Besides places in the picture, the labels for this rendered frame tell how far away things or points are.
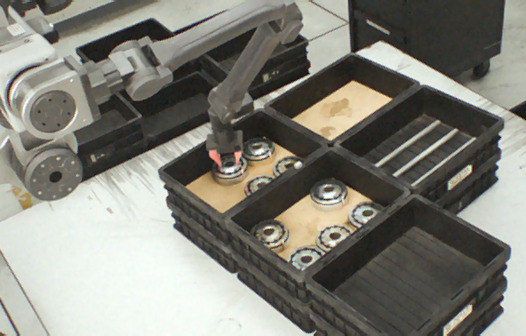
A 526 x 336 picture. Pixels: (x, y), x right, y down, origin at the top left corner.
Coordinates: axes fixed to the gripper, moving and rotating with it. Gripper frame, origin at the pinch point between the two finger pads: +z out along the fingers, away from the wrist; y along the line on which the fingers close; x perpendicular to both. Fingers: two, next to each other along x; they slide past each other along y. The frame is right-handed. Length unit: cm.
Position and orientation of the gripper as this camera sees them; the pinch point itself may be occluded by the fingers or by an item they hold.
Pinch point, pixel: (228, 163)
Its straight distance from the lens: 226.1
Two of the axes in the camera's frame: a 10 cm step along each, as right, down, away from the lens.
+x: 0.4, 6.5, -7.6
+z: 1.2, 7.5, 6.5
